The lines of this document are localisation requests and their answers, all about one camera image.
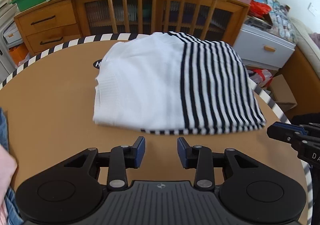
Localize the wooden sideboard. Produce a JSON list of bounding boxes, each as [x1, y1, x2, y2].
[[14, 0, 250, 57]]

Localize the black white striped sweater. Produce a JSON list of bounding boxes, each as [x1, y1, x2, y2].
[[92, 31, 267, 136]]

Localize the white drawer unit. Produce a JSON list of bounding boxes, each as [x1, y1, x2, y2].
[[239, 23, 297, 69]]

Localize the blue jeans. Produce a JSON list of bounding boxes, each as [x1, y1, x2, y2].
[[0, 107, 24, 225]]

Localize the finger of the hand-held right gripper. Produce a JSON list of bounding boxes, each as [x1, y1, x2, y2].
[[301, 122, 320, 137], [266, 121, 307, 144]]

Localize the red white plastic bag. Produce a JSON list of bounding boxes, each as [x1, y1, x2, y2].
[[246, 68, 274, 88]]

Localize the orange bag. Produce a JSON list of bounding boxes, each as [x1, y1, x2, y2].
[[9, 44, 29, 65]]

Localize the white wall switch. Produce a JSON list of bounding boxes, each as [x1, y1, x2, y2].
[[308, 2, 320, 17]]

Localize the beige sofa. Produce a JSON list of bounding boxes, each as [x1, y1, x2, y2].
[[290, 17, 320, 78]]

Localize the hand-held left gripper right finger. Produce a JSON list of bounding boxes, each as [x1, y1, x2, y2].
[[177, 137, 260, 190]]

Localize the pack of water bottles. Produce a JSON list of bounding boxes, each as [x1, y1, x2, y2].
[[265, 0, 298, 43]]

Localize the pink garment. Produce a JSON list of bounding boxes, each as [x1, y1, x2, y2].
[[0, 144, 18, 225]]

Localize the cardboard box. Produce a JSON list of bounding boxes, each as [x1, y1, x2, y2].
[[268, 74, 298, 113]]

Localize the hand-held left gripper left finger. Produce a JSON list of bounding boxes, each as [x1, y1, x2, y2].
[[62, 136, 146, 190]]

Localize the white storage box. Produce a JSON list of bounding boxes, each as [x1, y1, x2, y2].
[[2, 21, 22, 45]]

